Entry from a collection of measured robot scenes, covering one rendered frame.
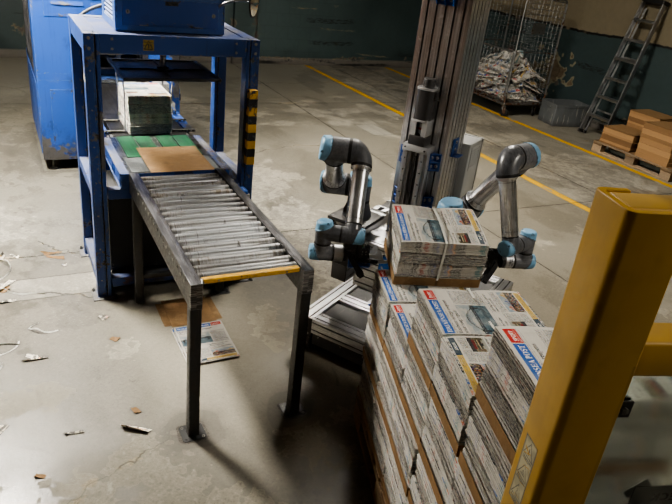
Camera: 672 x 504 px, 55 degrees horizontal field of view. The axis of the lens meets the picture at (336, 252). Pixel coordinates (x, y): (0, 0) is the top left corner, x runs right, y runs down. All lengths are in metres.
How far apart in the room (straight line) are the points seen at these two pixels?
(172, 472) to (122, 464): 0.22
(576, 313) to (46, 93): 5.48
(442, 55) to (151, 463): 2.26
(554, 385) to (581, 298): 0.15
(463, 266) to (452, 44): 1.05
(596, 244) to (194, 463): 2.36
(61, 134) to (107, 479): 3.81
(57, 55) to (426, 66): 3.61
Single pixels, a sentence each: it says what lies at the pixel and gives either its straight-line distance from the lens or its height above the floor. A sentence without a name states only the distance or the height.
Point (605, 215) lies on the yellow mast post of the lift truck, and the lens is 0.89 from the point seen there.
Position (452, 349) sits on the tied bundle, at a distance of 1.95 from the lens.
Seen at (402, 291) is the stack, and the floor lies 0.83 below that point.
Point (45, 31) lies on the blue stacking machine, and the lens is 5.97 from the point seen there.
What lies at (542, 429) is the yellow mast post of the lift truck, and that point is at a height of 1.48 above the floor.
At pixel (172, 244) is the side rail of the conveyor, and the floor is 0.80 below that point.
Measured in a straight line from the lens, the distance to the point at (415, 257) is 2.66.
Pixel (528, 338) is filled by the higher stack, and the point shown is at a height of 1.29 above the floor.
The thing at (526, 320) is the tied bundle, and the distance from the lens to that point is 2.20.
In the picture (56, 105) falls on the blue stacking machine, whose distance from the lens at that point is 6.09.
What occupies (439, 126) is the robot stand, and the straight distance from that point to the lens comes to 3.22.
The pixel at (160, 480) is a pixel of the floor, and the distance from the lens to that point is 2.94.
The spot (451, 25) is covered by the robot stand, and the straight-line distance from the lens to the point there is 3.16.
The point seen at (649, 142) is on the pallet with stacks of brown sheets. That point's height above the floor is 0.35.
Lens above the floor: 2.10
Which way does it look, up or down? 26 degrees down
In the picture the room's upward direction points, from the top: 7 degrees clockwise
